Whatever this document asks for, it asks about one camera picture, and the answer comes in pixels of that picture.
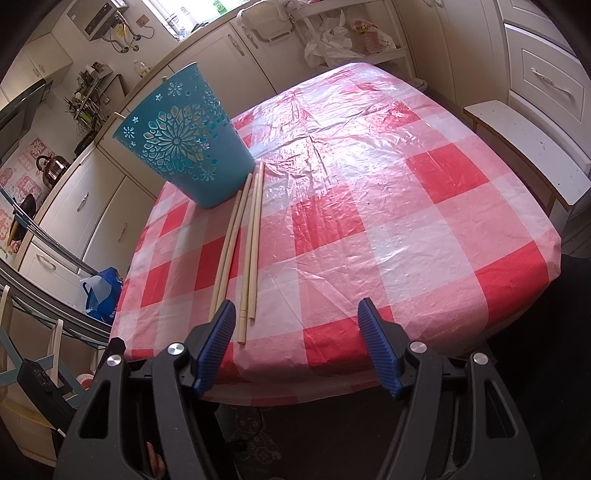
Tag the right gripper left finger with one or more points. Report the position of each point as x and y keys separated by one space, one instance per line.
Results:
x=144 y=414

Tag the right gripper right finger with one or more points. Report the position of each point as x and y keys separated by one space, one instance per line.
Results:
x=458 y=419

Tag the white kitchen trolley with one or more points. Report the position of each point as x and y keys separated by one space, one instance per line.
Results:
x=337 y=33

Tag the blue plastic bag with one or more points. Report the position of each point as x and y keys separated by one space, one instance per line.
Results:
x=101 y=294

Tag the red white checkered tablecloth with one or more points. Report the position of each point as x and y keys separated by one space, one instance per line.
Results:
x=373 y=190

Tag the steel kettle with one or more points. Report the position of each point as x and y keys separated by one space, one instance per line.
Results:
x=52 y=169

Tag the white bench seat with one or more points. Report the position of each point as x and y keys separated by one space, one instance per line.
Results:
x=565 y=182

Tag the teal perforated plastic basket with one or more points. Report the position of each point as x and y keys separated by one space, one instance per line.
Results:
x=181 y=132

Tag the range hood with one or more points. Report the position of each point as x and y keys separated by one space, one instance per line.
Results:
x=18 y=115

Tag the mop handle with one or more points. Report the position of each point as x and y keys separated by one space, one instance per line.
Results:
x=30 y=225

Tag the wall spice rack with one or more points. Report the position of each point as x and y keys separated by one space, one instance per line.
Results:
x=99 y=91

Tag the wall water heater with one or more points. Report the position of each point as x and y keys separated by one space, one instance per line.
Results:
x=94 y=18

